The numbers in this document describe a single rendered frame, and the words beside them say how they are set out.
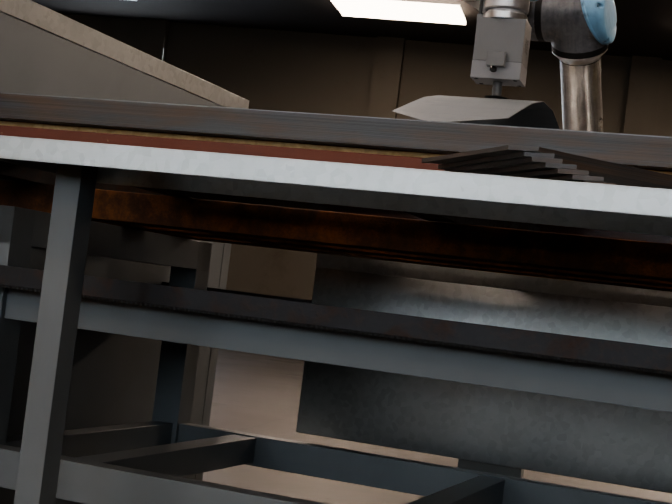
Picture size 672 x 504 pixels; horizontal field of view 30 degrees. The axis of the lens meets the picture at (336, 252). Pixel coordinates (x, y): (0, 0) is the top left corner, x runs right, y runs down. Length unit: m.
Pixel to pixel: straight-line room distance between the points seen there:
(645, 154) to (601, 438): 0.91
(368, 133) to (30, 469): 0.66
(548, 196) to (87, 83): 1.29
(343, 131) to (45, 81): 0.73
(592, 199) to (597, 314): 1.12
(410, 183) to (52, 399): 0.61
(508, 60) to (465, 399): 0.75
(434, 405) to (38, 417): 1.03
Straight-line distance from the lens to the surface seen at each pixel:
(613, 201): 1.39
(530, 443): 2.53
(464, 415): 2.56
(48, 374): 1.76
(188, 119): 1.93
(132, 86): 2.64
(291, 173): 1.49
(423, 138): 1.78
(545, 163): 1.44
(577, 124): 2.73
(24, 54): 2.32
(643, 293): 2.49
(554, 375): 1.73
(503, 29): 2.15
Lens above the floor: 0.59
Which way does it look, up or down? 2 degrees up
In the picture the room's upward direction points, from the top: 7 degrees clockwise
